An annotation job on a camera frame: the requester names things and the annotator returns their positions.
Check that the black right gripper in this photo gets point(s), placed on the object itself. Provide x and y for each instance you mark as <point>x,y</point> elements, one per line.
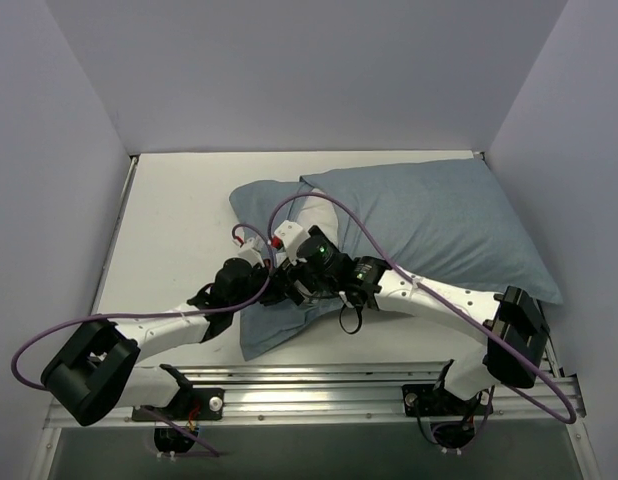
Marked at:
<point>293,282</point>

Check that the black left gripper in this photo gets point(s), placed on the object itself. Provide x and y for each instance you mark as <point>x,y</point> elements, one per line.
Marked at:
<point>261,273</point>

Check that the blue pillowcase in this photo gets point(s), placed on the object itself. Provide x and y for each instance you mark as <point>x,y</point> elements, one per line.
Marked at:
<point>447,220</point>

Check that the white pillow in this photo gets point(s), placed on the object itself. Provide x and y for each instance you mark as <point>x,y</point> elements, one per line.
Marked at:
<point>316,211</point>

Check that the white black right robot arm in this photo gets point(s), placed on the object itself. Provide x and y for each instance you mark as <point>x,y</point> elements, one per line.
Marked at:
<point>508,326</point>

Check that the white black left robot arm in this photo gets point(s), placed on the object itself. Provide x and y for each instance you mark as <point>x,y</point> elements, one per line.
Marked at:
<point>98,369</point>

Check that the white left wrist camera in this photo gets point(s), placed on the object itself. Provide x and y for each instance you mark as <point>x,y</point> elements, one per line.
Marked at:
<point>250,251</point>

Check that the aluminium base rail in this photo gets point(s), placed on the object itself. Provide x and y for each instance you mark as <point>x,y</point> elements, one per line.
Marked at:
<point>329,394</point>

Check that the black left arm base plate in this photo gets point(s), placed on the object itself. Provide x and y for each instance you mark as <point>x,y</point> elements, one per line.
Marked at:
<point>209,402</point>

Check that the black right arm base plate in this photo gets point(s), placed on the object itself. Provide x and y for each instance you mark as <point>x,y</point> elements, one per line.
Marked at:
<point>427,400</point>

